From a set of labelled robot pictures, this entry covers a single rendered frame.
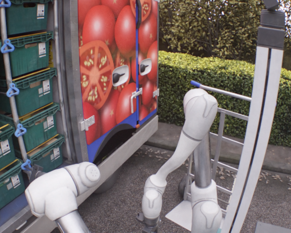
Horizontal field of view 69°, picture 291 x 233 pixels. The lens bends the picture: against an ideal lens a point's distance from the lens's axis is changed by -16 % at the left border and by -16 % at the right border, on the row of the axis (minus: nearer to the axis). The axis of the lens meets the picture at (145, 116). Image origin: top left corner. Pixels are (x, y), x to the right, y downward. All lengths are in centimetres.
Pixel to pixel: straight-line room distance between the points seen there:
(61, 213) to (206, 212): 73
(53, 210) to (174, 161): 58
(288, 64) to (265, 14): 506
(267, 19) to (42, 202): 92
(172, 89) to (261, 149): 328
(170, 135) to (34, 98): 245
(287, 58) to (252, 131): 523
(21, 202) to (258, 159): 156
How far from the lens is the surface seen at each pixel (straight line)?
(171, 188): 281
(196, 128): 101
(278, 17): 68
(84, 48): 183
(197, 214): 131
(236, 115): 193
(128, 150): 270
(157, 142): 354
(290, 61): 578
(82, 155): 201
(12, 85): 155
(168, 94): 386
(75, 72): 178
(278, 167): 338
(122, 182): 289
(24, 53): 166
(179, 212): 251
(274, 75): 55
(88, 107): 194
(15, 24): 162
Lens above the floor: 178
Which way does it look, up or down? 23 degrees down
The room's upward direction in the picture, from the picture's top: straight up
